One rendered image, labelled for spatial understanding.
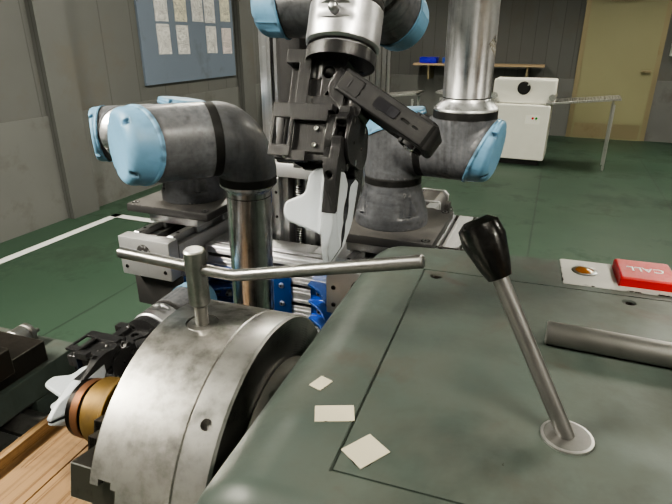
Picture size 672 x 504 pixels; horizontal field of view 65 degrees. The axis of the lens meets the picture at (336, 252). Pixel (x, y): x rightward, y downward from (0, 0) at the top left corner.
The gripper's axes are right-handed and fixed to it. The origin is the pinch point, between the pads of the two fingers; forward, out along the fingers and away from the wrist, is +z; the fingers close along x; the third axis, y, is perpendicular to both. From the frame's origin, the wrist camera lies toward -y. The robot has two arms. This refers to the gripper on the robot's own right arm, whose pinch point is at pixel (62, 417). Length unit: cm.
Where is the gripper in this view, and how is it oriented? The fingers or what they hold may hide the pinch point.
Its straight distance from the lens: 77.5
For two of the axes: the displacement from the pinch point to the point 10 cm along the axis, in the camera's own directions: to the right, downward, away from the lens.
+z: -3.3, 3.6, -8.8
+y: -9.5, -1.2, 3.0
